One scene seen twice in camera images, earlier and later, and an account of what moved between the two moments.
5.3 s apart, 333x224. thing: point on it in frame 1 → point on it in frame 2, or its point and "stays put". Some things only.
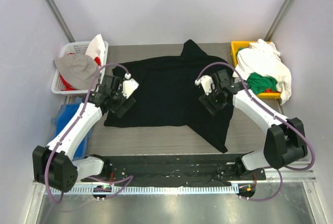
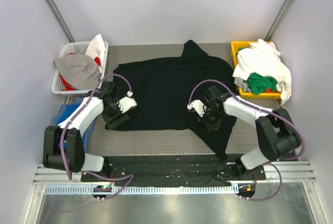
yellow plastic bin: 235,45 stays put
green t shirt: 259,84 stays put
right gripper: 209,104 → 208,120
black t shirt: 168,96 stays put
